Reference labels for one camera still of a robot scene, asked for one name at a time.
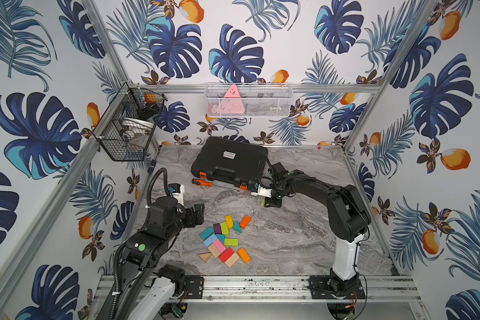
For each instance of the light green narrow block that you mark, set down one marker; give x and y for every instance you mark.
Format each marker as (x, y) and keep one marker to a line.
(224, 229)

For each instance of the natural wood triangle block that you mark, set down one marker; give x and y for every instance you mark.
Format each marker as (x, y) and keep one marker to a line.
(205, 257)

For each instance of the black plastic tool case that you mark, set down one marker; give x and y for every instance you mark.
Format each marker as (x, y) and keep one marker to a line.
(236, 163)

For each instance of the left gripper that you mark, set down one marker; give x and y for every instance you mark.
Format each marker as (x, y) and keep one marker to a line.
(196, 214)

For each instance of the pink triangle card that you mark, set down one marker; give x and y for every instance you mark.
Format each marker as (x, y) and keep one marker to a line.
(231, 103)

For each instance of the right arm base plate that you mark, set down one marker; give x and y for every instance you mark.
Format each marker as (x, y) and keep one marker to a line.
(332, 287)

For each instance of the red block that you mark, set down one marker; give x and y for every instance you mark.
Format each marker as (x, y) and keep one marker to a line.
(226, 254)

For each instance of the natural wood rectangular block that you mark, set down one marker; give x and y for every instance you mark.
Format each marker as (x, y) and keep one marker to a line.
(234, 258)

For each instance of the purple block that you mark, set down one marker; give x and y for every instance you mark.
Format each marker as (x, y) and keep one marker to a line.
(217, 228)

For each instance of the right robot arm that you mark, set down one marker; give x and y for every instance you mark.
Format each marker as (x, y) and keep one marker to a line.
(348, 219)

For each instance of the yellow block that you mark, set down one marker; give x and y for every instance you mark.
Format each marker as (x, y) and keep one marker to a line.
(229, 221)

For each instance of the white mesh wall basket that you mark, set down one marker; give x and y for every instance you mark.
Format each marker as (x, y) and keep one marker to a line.
(260, 99)

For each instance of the orange handled screwdriver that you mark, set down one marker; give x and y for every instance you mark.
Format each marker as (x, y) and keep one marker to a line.
(208, 184)

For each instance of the orange rectangular block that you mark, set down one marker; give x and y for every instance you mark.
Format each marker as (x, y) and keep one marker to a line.
(244, 255)

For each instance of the small teal block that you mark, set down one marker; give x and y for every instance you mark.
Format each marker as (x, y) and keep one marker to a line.
(221, 238)

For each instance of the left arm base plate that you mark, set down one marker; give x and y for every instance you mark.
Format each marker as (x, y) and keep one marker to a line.
(186, 286)

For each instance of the aluminium front rail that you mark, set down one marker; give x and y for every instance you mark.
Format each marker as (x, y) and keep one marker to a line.
(293, 289)

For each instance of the light blue block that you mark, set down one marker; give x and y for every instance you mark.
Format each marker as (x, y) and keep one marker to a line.
(210, 240)

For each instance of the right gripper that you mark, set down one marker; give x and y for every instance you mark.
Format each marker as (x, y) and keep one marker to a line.
(276, 203)

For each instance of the teal triangle block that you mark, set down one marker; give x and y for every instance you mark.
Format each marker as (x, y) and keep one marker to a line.
(237, 227)

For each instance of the pink block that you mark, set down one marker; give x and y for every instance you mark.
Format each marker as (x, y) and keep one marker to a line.
(219, 245)

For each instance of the teal rectangular block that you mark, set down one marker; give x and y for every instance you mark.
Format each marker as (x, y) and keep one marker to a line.
(207, 233)

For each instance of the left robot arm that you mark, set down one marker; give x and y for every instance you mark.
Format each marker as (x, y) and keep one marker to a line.
(140, 290)

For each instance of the black wire basket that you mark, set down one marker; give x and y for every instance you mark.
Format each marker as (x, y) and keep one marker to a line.
(130, 123)

